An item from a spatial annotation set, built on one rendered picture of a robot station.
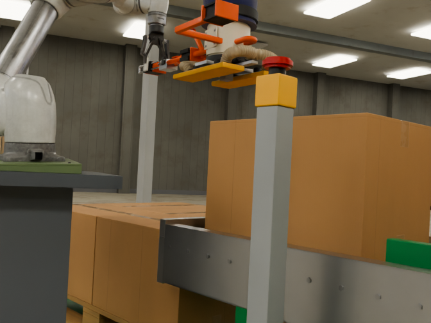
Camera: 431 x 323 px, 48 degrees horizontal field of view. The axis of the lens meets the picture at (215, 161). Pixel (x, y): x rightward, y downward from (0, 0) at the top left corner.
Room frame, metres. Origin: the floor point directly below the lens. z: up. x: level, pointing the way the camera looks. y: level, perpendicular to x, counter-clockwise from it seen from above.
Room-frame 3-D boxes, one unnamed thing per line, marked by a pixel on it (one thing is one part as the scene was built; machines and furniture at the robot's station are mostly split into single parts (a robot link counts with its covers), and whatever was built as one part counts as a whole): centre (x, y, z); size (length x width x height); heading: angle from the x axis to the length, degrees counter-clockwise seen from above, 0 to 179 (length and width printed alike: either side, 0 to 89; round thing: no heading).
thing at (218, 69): (1.85, 0.05, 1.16); 0.34 x 0.10 x 0.05; 36
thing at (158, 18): (2.38, 0.32, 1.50); 0.09 x 0.09 x 0.06
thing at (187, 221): (1.85, -0.09, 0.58); 0.70 x 0.03 x 0.06; 134
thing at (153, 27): (2.38, 0.32, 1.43); 0.08 x 0.07 x 0.09; 125
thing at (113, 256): (2.54, 0.17, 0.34); 1.20 x 1.00 x 0.40; 44
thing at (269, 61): (1.09, -0.13, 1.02); 0.07 x 0.07 x 0.04
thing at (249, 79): (1.96, -0.10, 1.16); 0.34 x 0.10 x 0.05; 36
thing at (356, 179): (1.59, -0.32, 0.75); 0.60 x 0.40 x 0.40; 43
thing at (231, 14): (1.51, 0.01, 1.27); 0.09 x 0.08 x 0.05; 126
